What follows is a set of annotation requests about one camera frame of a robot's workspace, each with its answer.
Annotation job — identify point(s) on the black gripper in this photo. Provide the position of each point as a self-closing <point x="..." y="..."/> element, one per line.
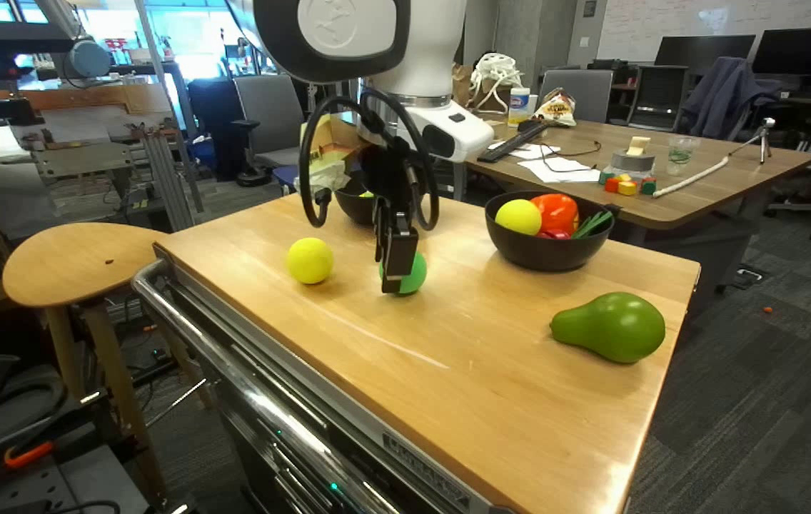
<point x="389" y="176"/>

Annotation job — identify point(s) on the green foam ball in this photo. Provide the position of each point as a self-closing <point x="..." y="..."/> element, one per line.
<point x="416" y="277"/>

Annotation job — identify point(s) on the yellow ball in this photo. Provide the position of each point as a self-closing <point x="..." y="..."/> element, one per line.
<point x="522" y="215"/>
<point x="309" y="260"/>

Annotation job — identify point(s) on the red orange bell pepper toy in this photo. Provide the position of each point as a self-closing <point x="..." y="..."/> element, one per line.
<point x="559" y="213"/>

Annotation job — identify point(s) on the green pear toy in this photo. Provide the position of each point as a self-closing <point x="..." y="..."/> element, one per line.
<point x="616" y="326"/>

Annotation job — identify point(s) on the red radish toy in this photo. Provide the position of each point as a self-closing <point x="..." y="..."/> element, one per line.
<point x="594" y="223"/>

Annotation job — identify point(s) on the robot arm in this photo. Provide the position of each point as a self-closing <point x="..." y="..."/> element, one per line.
<point x="405" y="53"/>

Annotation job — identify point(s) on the near black bowl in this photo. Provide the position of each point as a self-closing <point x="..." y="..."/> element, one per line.
<point x="357" y="203"/>

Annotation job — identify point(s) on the black bowl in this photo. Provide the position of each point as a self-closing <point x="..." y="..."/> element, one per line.
<point x="543" y="252"/>
<point x="357" y="203"/>

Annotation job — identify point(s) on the far black bowl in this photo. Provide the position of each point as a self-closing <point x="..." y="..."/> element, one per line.
<point x="543" y="252"/>

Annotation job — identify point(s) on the white paper sheet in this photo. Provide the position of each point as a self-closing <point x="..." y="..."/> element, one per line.
<point x="559" y="169"/>

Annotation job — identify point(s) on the coloured toy blocks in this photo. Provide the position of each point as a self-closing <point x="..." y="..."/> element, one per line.
<point x="627" y="187"/>

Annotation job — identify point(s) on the left wooden desk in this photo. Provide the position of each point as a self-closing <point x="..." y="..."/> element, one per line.
<point x="714" y="176"/>

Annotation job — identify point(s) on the clear plastic container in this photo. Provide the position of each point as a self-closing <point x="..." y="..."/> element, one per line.
<point x="680" y="149"/>

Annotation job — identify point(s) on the round wooden stool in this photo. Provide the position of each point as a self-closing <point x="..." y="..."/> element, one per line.
<point x="76" y="266"/>

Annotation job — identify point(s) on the steel cart handle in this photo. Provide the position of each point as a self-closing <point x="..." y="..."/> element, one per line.
<point x="307" y="467"/>

